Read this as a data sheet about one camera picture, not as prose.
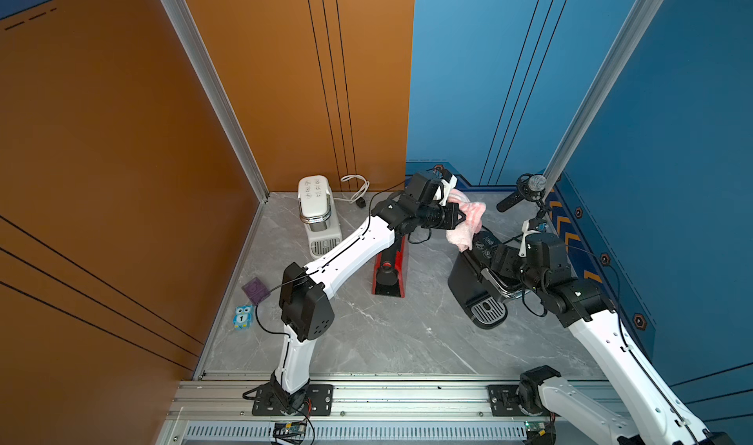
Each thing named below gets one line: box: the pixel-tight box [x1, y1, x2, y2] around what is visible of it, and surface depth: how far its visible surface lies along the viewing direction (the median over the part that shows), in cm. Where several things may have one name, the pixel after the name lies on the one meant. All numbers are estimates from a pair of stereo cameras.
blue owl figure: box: [233, 304, 254, 331], surface depth 88 cm
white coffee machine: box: [297, 174, 344, 258], surface depth 91 cm
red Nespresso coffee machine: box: [372, 234, 407, 298], surface depth 81 cm
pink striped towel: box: [446, 189, 487, 253], surface depth 76 cm
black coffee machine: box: [448, 230, 530, 331], surface depth 79 cm
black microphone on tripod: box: [496, 173, 548, 222], surface depth 93 cm
